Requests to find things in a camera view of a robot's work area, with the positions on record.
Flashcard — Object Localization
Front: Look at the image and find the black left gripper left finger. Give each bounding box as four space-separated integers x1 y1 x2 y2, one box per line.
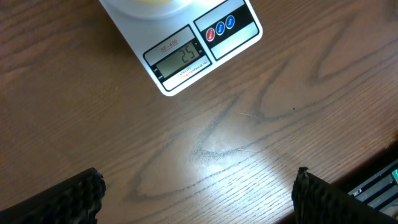
1 168 106 224

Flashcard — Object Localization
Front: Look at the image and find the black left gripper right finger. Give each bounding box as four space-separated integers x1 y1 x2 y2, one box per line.
292 167 397 224

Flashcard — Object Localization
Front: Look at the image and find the white digital kitchen scale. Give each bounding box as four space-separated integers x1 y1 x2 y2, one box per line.
100 0 263 96

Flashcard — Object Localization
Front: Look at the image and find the yellow plastic bowl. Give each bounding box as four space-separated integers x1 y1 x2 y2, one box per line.
134 0 173 6

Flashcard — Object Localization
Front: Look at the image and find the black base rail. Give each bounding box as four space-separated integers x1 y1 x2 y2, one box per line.
348 160 397 219

